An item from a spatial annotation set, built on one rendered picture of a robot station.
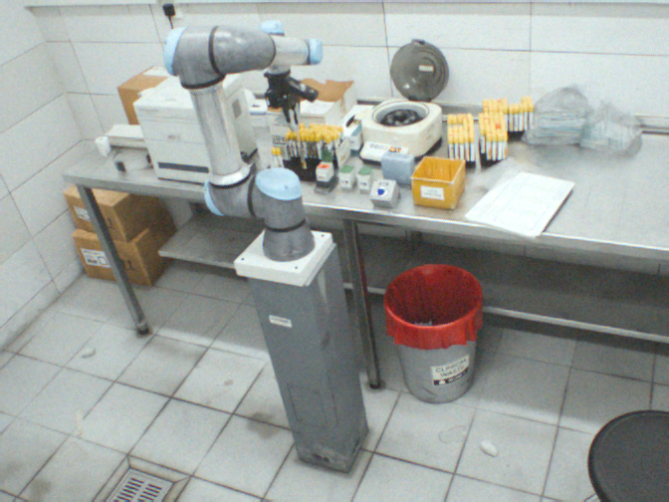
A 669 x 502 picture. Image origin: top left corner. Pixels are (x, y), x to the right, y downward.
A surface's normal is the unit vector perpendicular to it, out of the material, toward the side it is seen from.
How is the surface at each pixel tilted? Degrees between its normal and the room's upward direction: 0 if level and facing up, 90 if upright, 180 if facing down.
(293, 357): 90
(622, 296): 0
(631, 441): 3
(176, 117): 89
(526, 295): 0
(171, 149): 90
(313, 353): 90
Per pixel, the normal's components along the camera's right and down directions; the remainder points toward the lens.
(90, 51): -0.39, 0.59
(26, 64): 0.91, 0.14
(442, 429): -0.13, -0.79
